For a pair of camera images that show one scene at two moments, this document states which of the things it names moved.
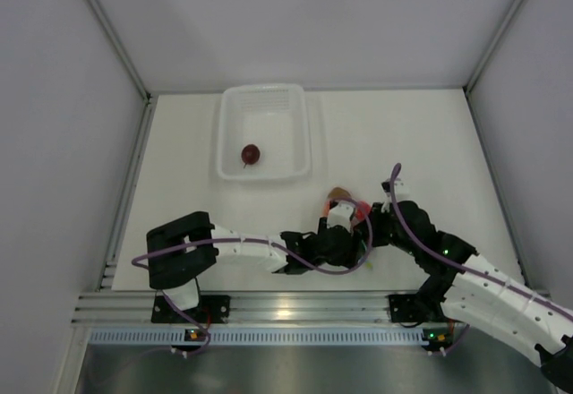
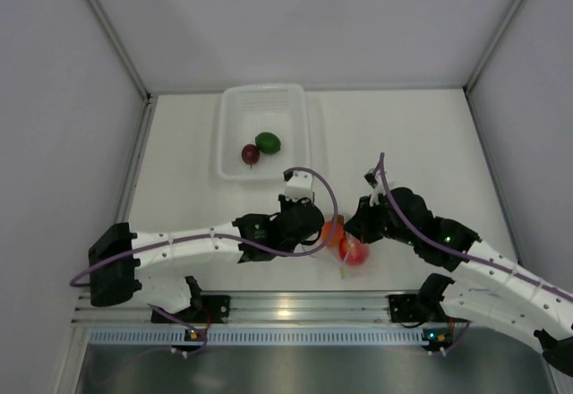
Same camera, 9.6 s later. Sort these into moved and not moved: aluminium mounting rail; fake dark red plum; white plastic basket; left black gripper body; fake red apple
Moved: left black gripper body; fake red apple
Not moved: aluminium mounting rail; fake dark red plum; white plastic basket
